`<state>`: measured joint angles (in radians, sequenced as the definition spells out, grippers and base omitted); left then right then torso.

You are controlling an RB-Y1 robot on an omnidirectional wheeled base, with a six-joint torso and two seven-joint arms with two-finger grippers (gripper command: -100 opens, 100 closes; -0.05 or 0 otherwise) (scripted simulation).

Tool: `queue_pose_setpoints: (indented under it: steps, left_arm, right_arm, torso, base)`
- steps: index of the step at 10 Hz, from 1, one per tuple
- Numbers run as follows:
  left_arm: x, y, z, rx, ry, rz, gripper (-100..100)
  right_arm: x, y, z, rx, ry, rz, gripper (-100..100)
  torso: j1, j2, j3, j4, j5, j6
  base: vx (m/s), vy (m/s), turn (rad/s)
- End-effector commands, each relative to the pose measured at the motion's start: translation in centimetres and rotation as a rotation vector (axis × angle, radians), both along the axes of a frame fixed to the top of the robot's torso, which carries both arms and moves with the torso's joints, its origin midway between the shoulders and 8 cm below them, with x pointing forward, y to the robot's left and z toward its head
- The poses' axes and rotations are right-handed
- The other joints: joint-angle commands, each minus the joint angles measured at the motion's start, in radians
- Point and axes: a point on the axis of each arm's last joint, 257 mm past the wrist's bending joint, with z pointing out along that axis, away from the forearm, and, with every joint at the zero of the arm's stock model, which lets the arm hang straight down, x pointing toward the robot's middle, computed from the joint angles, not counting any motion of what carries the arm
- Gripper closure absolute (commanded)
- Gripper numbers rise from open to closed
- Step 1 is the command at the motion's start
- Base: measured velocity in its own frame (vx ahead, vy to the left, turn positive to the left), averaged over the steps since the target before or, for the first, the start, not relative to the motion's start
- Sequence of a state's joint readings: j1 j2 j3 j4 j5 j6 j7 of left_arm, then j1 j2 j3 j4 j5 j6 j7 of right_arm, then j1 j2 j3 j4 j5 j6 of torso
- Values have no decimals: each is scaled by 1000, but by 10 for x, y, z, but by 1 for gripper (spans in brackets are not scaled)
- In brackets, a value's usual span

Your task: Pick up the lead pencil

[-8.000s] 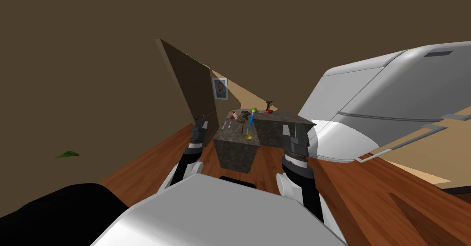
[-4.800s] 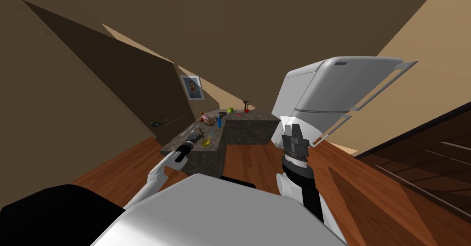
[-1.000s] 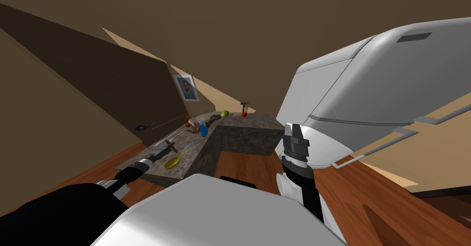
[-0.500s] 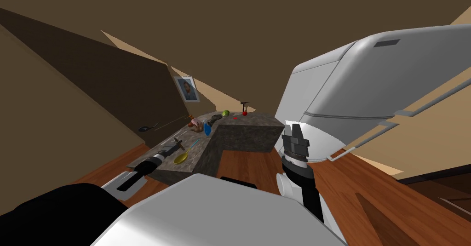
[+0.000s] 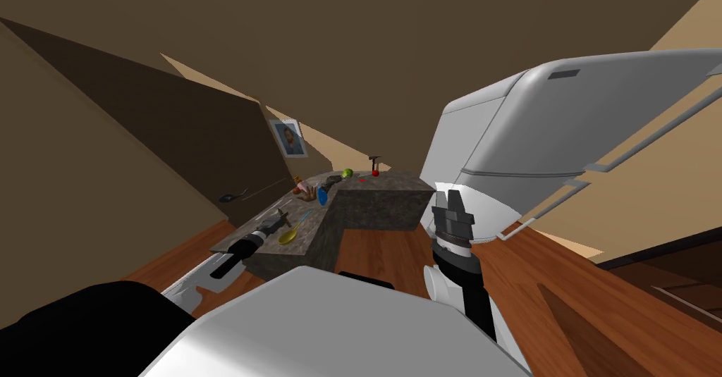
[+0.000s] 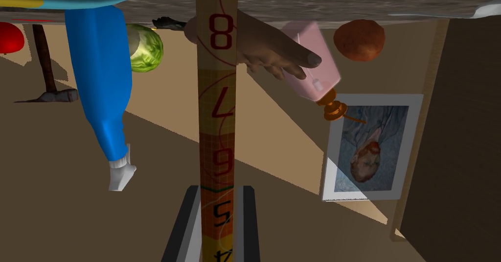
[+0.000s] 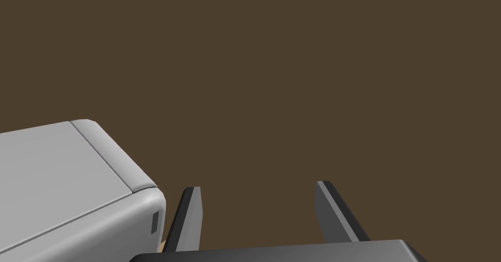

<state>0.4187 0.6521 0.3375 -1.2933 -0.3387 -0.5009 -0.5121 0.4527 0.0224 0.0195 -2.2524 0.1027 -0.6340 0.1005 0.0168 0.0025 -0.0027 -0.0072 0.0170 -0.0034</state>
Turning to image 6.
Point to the small black object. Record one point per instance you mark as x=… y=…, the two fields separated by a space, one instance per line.
x=168 y=23

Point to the brown round ball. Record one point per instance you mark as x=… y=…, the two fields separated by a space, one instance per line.
x=359 y=40

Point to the white curved object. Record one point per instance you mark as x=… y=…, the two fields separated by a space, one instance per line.
x=487 y=11

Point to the green cabbage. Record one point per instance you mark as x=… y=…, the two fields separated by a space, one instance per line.
x=146 y=50

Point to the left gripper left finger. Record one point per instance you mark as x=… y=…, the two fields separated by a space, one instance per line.
x=184 y=230

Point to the blue spray bottle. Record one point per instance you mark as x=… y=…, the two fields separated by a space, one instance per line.
x=100 y=78

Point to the yellow orange numbered stick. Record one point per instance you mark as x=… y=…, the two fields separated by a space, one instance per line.
x=217 y=109

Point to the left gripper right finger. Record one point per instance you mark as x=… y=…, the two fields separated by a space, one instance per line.
x=246 y=230

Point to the pink pump soap bottle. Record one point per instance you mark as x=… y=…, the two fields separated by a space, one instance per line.
x=319 y=80

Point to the white framed portrait picture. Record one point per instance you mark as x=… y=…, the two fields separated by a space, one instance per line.
x=372 y=148

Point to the red round object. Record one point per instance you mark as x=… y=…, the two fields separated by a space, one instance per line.
x=8 y=38

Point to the brown wooden cabinet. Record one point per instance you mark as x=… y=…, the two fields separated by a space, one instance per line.
x=458 y=136

